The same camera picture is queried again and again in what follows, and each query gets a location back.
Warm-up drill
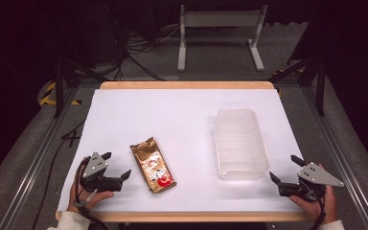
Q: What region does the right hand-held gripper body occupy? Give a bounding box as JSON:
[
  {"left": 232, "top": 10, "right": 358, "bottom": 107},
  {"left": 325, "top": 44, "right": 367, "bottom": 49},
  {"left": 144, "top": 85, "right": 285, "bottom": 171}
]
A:
[{"left": 278, "top": 161, "right": 345, "bottom": 202}]

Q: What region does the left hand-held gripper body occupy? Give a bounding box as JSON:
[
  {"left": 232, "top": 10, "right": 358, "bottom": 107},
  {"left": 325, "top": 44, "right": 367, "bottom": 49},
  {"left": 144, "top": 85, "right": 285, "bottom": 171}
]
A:
[{"left": 79, "top": 151, "right": 124, "bottom": 194}]

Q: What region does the gold foil snack packet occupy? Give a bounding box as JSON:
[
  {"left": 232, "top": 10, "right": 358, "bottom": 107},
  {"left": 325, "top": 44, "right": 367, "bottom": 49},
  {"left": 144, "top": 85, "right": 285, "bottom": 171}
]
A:
[{"left": 129, "top": 136, "right": 177, "bottom": 195}]

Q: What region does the translucent plastic container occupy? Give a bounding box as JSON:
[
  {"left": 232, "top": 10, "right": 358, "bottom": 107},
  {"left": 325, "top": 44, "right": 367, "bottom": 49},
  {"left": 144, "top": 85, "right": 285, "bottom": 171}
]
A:
[{"left": 213, "top": 108, "right": 270, "bottom": 181}]

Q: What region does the person's right hand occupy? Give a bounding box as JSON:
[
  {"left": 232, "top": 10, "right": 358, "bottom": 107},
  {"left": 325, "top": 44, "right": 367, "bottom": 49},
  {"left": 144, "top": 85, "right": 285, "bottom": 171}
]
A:
[{"left": 288, "top": 163, "right": 337, "bottom": 224}]

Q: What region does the person's left hand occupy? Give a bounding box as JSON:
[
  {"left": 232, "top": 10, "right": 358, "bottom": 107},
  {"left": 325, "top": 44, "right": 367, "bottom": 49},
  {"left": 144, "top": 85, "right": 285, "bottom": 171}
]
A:
[{"left": 67, "top": 156, "right": 115, "bottom": 214}]

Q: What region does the white paper sheet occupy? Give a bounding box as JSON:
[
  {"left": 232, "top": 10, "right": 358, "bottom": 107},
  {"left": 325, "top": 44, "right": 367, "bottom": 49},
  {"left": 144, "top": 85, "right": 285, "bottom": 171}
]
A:
[{"left": 57, "top": 88, "right": 305, "bottom": 214}]

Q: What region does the black tripod stand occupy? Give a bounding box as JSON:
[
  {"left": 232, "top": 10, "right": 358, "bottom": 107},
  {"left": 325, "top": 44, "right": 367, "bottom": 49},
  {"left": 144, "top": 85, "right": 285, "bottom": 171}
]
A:
[
  {"left": 267, "top": 57, "right": 329, "bottom": 118},
  {"left": 48, "top": 9, "right": 110, "bottom": 119}
]

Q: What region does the yellow and black floor tape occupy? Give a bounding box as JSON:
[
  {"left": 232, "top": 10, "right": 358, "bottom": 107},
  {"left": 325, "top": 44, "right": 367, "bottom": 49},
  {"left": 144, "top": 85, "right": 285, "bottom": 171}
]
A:
[{"left": 38, "top": 81, "right": 82, "bottom": 107}]

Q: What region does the black curtain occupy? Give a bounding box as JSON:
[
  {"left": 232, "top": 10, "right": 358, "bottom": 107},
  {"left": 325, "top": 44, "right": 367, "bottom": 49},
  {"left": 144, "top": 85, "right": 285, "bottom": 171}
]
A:
[{"left": 287, "top": 0, "right": 368, "bottom": 181}]

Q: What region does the wooden table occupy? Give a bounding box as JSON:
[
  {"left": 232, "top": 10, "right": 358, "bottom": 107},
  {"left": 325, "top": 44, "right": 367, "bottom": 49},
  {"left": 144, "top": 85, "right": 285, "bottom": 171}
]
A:
[{"left": 55, "top": 80, "right": 312, "bottom": 223}]

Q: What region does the white metal stand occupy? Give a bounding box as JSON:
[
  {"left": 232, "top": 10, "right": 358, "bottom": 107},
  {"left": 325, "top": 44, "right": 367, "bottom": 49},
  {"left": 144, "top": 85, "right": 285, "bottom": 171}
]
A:
[{"left": 176, "top": 3, "right": 268, "bottom": 73}]

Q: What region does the aluminium floor rail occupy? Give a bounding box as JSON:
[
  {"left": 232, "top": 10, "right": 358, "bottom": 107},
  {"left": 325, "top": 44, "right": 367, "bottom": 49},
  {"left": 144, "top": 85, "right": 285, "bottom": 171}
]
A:
[
  {"left": 301, "top": 85, "right": 368, "bottom": 230},
  {"left": 0, "top": 87, "right": 80, "bottom": 230}
]

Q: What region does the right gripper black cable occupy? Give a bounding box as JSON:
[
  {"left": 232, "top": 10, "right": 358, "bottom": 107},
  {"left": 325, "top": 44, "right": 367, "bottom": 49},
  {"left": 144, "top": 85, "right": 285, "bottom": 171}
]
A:
[{"left": 310, "top": 191, "right": 328, "bottom": 230}]

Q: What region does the thin black floor cable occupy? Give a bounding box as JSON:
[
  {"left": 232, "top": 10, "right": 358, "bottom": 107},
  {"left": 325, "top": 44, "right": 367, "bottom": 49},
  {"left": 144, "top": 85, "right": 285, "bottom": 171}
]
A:
[{"left": 32, "top": 120, "right": 86, "bottom": 230}]

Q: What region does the bundle of black floor cables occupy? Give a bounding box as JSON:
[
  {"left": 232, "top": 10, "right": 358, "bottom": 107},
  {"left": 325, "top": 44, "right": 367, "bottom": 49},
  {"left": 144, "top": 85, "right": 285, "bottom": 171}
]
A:
[{"left": 107, "top": 23, "right": 182, "bottom": 81}]

